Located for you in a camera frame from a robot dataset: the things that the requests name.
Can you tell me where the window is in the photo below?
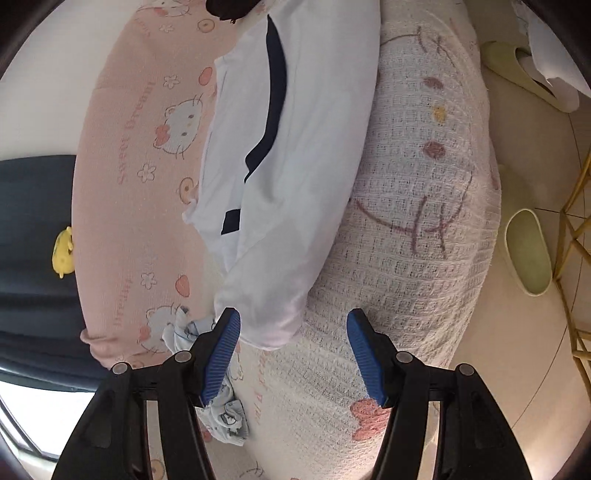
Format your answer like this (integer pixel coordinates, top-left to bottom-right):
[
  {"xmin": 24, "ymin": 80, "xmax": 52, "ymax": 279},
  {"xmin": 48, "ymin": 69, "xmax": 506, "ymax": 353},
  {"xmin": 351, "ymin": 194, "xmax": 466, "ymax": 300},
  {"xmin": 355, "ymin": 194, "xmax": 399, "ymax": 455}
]
[{"xmin": 0, "ymin": 367, "xmax": 100, "ymax": 462}]

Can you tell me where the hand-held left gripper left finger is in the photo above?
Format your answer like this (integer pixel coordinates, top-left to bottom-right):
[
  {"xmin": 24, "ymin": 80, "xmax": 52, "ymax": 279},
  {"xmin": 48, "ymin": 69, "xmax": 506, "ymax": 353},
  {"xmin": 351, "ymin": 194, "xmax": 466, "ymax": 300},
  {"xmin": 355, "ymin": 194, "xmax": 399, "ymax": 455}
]
[{"xmin": 51, "ymin": 308, "xmax": 242, "ymax": 480}]

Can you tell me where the black folded garment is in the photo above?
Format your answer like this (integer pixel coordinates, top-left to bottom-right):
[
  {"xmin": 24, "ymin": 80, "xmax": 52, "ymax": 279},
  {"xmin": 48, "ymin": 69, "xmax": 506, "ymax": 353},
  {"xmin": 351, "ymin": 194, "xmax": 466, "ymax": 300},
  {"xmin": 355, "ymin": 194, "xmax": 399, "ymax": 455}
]
[{"xmin": 205, "ymin": 0, "xmax": 262, "ymax": 21}]

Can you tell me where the white t-shirt with navy trim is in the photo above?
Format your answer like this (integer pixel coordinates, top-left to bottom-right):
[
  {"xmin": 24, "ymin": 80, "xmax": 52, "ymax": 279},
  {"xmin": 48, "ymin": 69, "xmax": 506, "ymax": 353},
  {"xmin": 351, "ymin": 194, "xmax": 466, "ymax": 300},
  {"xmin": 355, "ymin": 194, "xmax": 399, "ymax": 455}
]
[{"xmin": 182, "ymin": 0, "xmax": 380, "ymax": 352}]

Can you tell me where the gold metal frame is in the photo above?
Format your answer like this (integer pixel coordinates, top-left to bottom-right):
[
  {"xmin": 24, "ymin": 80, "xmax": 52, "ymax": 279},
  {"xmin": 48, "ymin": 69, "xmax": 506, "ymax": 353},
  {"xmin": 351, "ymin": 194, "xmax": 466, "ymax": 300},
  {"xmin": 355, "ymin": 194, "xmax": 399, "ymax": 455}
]
[{"xmin": 551, "ymin": 148, "xmax": 591, "ymax": 384}]

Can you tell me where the light blue printed baby garment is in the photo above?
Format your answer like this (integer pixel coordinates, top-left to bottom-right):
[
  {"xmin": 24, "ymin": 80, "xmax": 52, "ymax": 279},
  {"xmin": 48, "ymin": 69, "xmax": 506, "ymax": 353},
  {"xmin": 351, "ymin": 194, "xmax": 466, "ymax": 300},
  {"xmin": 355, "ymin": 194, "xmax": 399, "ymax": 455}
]
[{"xmin": 161, "ymin": 307, "xmax": 250, "ymax": 448}]

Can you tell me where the cartoon cat printed blanket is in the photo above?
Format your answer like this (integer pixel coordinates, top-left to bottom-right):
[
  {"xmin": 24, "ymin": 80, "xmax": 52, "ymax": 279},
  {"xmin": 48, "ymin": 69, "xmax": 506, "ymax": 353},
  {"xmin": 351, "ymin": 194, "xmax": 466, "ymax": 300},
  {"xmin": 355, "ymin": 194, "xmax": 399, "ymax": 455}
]
[{"xmin": 76, "ymin": 0, "xmax": 503, "ymax": 480}]

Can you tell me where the white cloth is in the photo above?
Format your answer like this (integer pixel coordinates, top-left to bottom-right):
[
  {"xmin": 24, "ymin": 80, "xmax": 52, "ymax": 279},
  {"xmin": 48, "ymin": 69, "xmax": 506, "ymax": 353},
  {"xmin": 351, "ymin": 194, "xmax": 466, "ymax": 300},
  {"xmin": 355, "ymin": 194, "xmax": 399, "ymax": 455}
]
[{"xmin": 512, "ymin": 0, "xmax": 591, "ymax": 100}]

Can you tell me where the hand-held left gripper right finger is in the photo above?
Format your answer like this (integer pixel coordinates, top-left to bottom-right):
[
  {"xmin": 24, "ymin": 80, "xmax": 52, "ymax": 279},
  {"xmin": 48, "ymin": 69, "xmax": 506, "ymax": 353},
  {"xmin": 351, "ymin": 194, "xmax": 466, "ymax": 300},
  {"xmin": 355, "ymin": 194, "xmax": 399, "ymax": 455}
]
[{"xmin": 347, "ymin": 308, "xmax": 532, "ymax": 480}]

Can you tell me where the green slipper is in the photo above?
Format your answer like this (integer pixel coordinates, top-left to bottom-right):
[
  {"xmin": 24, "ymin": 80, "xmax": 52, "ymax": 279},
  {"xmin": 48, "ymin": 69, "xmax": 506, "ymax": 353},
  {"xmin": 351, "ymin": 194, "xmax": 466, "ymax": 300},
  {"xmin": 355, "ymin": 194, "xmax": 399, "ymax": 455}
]
[
  {"xmin": 480, "ymin": 41, "xmax": 580, "ymax": 112},
  {"xmin": 504, "ymin": 209, "xmax": 553, "ymax": 296}
]

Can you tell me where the yellow plush toy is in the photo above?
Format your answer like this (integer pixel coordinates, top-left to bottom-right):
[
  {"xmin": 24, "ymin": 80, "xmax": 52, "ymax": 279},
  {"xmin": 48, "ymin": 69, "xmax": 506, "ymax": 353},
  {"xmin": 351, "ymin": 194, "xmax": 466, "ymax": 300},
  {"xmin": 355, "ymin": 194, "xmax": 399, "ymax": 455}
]
[{"xmin": 52, "ymin": 226, "xmax": 75, "ymax": 279}]

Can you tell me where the dark blue curtain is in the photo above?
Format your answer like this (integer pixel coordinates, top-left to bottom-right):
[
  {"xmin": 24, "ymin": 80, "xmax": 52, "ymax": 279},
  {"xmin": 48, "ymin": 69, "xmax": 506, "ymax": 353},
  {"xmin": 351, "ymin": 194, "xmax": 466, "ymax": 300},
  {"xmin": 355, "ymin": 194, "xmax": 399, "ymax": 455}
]
[{"xmin": 0, "ymin": 154, "xmax": 105, "ymax": 393}]

